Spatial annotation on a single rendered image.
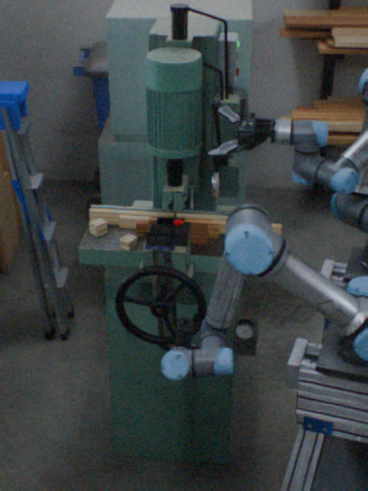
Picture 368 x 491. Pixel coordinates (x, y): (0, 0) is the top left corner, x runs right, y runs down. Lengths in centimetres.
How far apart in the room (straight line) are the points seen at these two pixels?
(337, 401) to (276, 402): 104
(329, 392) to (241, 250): 63
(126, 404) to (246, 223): 124
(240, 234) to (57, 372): 183
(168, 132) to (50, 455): 137
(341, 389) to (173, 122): 94
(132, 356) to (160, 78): 99
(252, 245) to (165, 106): 72
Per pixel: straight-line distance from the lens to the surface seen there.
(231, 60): 284
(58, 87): 510
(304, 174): 251
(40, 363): 371
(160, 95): 254
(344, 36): 445
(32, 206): 352
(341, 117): 463
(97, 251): 271
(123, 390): 302
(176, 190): 269
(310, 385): 244
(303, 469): 288
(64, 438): 333
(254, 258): 199
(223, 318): 228
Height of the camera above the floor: 223
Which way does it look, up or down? 30 degrees down
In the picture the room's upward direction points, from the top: straight up
